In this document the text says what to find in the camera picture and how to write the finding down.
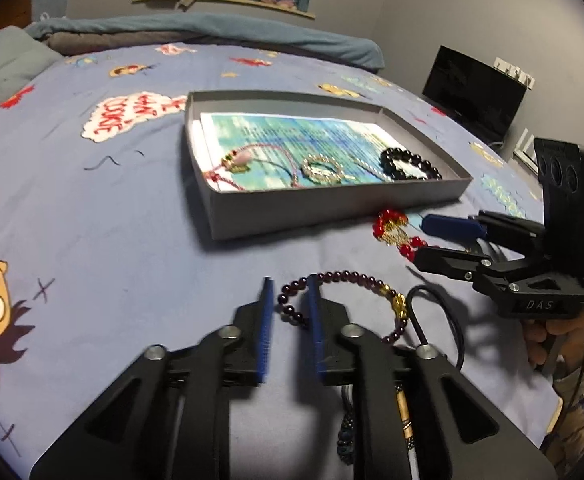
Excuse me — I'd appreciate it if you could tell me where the grey cardboard box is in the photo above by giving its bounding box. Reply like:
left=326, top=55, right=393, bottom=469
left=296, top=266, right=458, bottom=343
left=184, top=91, right=474, bottom=241

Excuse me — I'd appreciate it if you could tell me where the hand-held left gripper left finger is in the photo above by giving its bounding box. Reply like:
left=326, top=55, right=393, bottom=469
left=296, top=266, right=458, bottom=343
left=29, top=276, right=275, bottom=480

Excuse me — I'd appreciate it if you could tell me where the red bead bracelet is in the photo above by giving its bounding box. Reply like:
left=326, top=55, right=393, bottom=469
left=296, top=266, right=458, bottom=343
left=372, top=208, right=441, bottom=263

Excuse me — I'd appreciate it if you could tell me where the brown blanket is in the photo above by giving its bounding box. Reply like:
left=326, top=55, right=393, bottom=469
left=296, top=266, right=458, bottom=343
left=46, top=30, right=211, bottom=57

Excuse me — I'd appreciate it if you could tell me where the pink cord necklace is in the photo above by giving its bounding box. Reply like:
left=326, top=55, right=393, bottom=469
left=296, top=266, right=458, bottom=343
left=204, top=143, right=303, bottom=192

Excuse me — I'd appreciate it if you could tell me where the grey pillow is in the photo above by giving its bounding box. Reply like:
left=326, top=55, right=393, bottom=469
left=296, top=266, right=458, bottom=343
left=0, top=27, right=65, bottom=124

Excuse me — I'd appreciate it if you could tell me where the blue cartoon printed bedsheet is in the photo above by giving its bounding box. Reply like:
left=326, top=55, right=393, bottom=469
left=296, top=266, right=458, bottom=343
left=0, top=41, right=564, bottom=480

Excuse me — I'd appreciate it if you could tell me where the person's right hand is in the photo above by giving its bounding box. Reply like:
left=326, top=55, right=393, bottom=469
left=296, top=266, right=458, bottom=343
left=524, top=314, right=584, bottom=377

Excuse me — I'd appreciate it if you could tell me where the silver bracelet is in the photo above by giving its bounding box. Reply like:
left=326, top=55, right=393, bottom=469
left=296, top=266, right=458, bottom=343
left=300, top=155, right=345, bottom=185

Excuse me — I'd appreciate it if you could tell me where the wooden windowsill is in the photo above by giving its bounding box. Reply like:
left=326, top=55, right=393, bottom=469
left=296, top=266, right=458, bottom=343
left=132, top=0, right=317, bottom=21

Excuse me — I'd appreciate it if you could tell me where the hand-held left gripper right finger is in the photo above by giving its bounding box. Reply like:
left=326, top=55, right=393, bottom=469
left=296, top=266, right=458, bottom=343
left=306, top=274, right=559, bottom=480

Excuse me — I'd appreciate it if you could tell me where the silver chain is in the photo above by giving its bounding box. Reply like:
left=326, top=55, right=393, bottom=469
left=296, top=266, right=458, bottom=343
left=343, top=152, right=389, bottom=182

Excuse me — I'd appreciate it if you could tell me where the black monitor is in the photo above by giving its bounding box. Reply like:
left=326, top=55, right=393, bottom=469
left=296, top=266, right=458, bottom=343
left=421, top=45, right=528, bottom=144

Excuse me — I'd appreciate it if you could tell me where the dark beaded cord necklace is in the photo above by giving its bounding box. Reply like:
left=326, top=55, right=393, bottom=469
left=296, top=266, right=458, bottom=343
left=337, top=381, right=419, bottom=467

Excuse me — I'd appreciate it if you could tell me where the white wall hook rack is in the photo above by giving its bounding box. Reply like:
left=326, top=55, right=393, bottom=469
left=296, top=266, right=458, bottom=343
left=492, top=55, right=537, bottom=90

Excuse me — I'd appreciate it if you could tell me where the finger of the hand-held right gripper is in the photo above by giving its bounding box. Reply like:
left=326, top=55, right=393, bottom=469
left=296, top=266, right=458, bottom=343
left=414, top=244, right=525, bottom=282
left=420, top=211, right=549, bottom=260

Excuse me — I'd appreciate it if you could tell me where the blue printed paper sheet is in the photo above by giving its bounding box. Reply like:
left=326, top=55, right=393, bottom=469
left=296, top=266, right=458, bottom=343
left=200, top=112, right=425, bottom=192

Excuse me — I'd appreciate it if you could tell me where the black bead bracelet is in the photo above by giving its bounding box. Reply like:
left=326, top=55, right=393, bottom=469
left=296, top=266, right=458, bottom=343
left=379, top=147, right=444, bottom=181

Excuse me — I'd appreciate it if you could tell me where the dark purple bead bracelet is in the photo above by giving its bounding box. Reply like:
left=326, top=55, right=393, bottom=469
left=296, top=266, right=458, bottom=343
left=278, top=271, right=411, bottom=347

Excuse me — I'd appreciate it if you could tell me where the teal blanket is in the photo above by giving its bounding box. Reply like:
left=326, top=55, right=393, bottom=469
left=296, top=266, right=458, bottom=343
left=24, top=12, right=385, bottom=71

